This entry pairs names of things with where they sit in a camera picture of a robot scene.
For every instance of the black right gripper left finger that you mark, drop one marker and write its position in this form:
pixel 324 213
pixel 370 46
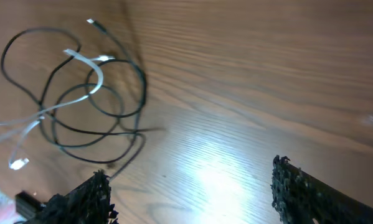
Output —
pixel 89 203

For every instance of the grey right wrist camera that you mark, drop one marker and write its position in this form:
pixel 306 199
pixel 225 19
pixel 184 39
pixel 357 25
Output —
pixel 27 206

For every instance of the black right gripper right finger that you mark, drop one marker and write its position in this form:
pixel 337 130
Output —
pixel 300 198

